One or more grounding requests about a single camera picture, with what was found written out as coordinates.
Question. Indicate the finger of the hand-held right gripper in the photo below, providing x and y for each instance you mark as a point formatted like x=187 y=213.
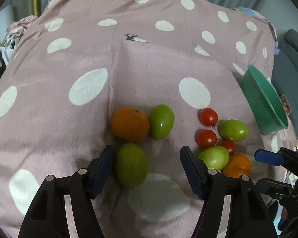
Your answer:
x=273 y=187
x=267 y=157

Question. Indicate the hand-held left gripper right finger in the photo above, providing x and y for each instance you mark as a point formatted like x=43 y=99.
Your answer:
x=192 y=173

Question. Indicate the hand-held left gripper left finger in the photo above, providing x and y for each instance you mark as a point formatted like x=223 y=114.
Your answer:
x=103 y=171

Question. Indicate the green jujube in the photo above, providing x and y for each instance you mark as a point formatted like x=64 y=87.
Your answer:
x=132 y=164
x=213 y=157
x=233 y=130
x=161 y=121

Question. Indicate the orange mandarin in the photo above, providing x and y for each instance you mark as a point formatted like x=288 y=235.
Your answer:
x=130 y=123
x=238 y=166

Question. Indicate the red cherry tomato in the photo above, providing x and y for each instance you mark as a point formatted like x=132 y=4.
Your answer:
x=208 y=117
x=206 y=138
x=228 y=145

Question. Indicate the green plastic bowl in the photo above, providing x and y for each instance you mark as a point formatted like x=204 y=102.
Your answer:
x=263 y=101

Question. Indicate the clear snack packet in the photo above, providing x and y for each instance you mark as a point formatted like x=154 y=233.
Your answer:
x=285 y=104

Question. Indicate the pink polka-dot blanket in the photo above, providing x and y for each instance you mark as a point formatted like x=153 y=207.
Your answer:
x=64 y=129

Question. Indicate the grey sofa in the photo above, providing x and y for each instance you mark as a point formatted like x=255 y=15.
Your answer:
x=295 y=54

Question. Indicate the small purple object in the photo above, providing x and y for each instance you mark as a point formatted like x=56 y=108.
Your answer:
x=277 y=48

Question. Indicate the colourful printed cloth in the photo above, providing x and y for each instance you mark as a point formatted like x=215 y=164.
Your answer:
x=245 y=11

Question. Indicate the pile of light clothes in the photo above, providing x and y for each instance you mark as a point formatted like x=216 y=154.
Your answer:
x=19 y=27

